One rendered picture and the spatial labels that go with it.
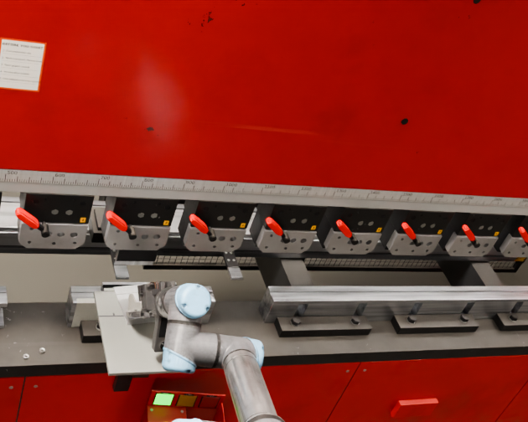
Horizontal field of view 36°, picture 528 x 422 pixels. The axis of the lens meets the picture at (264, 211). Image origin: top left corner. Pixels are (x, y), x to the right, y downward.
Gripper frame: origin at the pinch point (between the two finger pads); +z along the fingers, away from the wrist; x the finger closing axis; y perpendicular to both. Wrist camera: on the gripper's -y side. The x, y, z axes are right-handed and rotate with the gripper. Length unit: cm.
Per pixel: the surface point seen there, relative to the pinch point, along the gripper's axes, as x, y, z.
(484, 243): -99, 10, -21
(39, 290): -10, 13, 143
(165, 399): -6.8, -22.9, 6.5
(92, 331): 9.7, -3.2, 10.7
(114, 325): 7.5, -1.9, -0.6
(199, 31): 3, 55, -55
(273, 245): -32.9, 14.0, -13.5
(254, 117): -15, 41, -42
